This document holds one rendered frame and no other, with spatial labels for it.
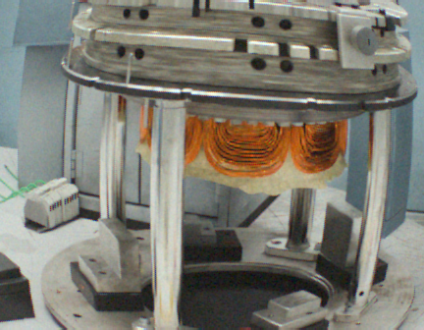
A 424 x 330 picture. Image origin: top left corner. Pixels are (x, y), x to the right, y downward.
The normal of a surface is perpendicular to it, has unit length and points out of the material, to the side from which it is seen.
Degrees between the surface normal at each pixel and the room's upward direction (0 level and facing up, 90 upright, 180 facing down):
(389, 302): 0
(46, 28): 90
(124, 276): 90
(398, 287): 0
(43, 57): 90
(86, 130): 90
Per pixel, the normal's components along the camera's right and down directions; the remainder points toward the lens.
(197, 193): -0.33, 0.26
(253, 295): 0.04, -0.96
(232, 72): -0.13, 0.29
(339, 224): -0.90, 0.09
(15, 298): 0.68, 0.24
